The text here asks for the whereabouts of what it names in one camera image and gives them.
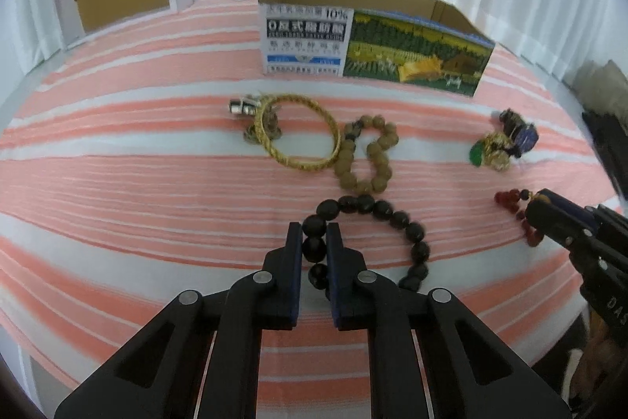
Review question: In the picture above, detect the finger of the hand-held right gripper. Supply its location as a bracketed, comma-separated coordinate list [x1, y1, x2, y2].
[539, 189, 598, 228]
[526, 199, 597, 250]

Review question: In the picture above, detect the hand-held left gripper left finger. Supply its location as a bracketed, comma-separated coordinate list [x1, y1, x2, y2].
[53, 221, 302, 419]

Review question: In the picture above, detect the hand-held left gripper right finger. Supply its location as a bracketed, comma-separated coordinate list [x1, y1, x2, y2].
[327, 223, 572, 419]

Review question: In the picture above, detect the red bead bracelet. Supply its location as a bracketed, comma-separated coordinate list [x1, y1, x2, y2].
[495, 188, 543, 248]

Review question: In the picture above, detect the black bead bracelet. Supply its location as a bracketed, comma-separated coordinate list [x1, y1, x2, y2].
[301, 196, 431, 297]

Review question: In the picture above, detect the gold bangle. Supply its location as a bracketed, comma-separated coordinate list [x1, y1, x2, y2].
[254, 94, 341, 172]

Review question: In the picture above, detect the brown bead bracelet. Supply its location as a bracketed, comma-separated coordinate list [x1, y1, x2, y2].
[334, 115, 400, 196]

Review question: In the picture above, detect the silver clasp ornament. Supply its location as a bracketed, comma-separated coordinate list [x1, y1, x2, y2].
[230, 95, 266, 118]

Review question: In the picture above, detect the printed cardboard box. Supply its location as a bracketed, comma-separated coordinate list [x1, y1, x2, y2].
[257, 0, 496, 98]

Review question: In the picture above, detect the black object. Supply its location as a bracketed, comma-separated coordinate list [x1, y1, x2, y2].
[581, 110, 628, 199]

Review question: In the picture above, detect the pink striped blanket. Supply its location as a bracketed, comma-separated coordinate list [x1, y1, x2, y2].
[0, 0, 624, 419]

